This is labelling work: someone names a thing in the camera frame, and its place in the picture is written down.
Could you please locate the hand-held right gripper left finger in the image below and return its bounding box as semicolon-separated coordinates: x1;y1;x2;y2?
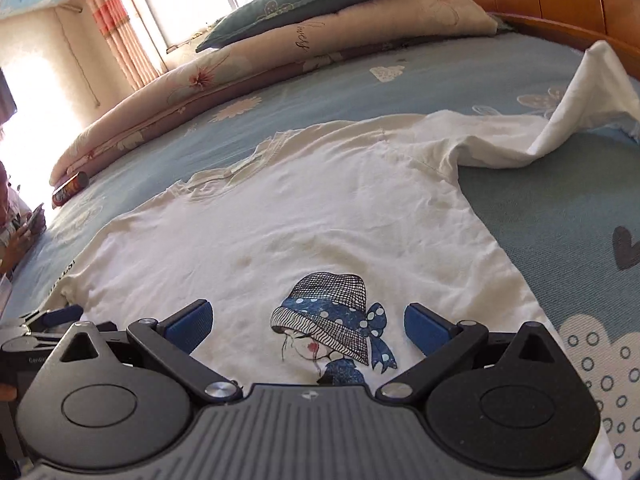
60;299;241;407

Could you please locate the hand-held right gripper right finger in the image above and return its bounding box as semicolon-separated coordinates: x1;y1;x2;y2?
375;302;557;407

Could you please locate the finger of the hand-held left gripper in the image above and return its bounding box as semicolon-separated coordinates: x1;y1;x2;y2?
19;303;85;334

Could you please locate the white printed t-shirt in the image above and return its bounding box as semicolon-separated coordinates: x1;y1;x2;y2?
47;109;624;480

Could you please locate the plain white garment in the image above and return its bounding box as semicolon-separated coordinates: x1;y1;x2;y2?
526;39;640;159

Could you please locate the dark smartphone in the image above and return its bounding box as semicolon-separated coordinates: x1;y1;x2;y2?
24;202;48;236

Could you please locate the red snack can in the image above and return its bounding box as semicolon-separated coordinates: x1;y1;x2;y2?
50;171;91;209

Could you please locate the blue floral bed sheet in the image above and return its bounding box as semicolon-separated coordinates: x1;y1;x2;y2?
0;30;640;480

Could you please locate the pink floral quilt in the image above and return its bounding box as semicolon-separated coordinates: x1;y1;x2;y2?
48;0;499;189

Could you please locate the striped pink curtain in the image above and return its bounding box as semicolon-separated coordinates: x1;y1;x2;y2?
69;0;169;94

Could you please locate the teal pillow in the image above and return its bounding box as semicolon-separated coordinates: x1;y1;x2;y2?
194;0;409;54

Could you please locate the black wall television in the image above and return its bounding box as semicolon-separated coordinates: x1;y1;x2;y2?
0;66;19;122

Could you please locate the thin wall cable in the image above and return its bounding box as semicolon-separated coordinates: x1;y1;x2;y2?
54;6;102;109

